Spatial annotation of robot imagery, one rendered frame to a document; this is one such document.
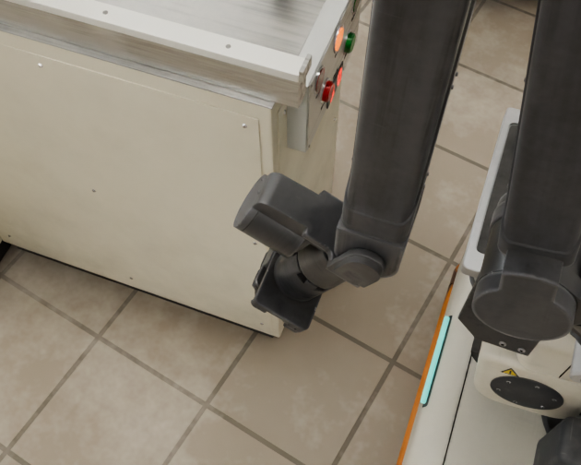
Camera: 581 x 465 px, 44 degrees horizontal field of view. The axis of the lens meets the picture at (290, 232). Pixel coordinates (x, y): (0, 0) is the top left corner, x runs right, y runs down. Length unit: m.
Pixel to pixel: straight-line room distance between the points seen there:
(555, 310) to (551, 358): 0.44
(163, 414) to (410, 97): 1.24
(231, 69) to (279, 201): 0.30
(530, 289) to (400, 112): 0.17
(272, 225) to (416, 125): 0.21
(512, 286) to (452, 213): 1.30
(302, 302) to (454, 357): 0.66
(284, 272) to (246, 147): 0.30
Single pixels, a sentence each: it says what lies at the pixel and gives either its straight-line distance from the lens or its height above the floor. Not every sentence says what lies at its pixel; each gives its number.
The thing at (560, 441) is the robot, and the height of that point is 0.52.
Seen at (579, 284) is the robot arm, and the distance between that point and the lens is 0.59.
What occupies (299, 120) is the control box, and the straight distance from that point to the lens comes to 0.97.
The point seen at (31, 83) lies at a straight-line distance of 1.12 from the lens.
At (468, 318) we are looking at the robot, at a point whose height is 0.71.
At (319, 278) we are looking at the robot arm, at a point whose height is 0.92.
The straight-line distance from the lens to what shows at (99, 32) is 0.96.
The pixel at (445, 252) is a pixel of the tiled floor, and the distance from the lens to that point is 1.78.
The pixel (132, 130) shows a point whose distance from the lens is 1.07.
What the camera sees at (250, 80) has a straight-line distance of 0.89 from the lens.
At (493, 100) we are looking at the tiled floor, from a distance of 2.09.
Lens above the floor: 1.52
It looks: 60 degrees down
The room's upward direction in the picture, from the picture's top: straight up
